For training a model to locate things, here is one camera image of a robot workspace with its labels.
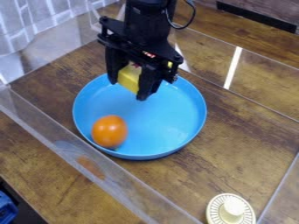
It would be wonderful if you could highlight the cream round juicer lid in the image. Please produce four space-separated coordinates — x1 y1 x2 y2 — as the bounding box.
205 193 256 224

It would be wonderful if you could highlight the yellow butter brick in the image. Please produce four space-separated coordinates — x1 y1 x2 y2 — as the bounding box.
115 51 173 95

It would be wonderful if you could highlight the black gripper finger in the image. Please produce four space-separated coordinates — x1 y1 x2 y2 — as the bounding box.
135 66 162 101
105 47 127 84

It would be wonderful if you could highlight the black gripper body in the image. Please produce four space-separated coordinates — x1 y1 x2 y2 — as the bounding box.
97 0 182 74

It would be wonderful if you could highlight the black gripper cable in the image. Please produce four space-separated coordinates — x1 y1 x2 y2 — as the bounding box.
164 0 197 31

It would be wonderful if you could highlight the clear acrylic enclosure wall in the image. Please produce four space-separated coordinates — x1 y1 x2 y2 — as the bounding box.
0 0 299 224

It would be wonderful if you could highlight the orange tomato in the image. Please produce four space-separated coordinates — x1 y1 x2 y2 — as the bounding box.
90 115 127 149

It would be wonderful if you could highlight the blue round tray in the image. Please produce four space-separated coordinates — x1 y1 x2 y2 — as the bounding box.
71 74 208 160

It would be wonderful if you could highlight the blue object at corner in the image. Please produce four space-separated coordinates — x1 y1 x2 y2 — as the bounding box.
0 191 18 224

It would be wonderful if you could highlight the grey checked curtain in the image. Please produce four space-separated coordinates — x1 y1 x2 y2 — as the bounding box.
0 0 117 56

